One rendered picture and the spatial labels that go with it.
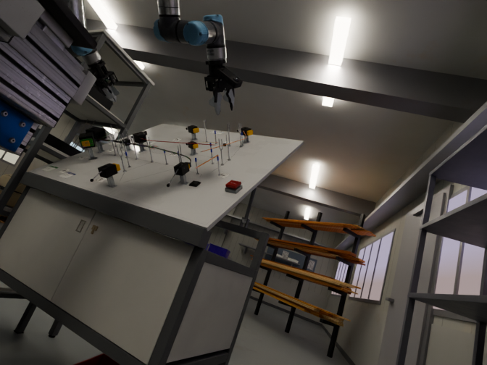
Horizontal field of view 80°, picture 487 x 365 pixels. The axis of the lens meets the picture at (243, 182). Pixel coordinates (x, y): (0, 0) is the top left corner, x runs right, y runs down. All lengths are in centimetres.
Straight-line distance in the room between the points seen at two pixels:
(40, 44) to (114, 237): 77
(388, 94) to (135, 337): 274
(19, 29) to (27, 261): 121
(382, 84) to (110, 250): 268
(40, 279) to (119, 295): 45
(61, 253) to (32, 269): 16
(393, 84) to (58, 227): 286
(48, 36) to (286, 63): 265
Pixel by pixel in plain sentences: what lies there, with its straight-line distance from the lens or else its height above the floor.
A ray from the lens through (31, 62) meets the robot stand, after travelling 81.
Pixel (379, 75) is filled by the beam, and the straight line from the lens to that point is 320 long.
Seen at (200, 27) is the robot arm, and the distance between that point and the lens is 111.
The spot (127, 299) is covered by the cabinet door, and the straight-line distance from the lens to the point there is 120.
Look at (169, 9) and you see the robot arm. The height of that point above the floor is 151.
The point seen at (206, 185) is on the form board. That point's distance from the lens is 131.
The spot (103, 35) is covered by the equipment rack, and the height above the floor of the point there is 181.
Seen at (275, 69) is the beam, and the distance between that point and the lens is 320.
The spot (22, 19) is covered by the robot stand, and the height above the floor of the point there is 103.
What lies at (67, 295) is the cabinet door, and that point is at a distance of 142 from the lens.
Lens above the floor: 78
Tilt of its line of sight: 16 degrees up
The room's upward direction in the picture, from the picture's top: 20 degrees clockwise
